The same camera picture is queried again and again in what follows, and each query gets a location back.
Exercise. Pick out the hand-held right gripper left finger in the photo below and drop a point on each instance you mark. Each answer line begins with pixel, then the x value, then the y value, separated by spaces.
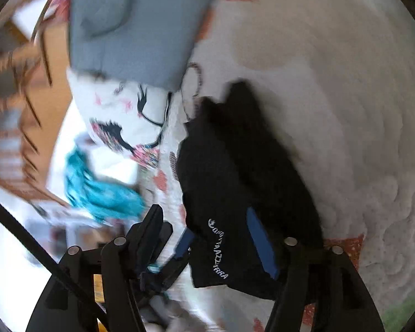
pixel 117 266

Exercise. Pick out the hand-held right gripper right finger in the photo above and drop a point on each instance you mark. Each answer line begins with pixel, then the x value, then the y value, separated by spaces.
pixel 262 245

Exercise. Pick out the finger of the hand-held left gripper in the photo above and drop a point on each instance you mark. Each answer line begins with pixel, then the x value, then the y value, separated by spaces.
pixel 184 245

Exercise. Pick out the black pants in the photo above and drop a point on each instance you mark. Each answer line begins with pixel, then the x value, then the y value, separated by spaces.
pixel 228 179

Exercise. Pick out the teal star-print cloth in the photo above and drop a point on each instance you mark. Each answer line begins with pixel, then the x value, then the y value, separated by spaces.
pixel 100 193

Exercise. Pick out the white foam cushion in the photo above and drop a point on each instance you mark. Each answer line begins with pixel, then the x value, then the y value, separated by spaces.
pixel 60 152

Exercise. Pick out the white printed throw pillow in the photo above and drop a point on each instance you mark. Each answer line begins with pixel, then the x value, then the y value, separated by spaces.
pixel 103 110

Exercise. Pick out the wooden staircase with banister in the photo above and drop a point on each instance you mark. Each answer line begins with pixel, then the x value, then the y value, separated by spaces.
pixel 17 76

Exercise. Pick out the grey laptop bag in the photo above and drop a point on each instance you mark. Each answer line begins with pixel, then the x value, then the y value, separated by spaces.
pixel 141 24

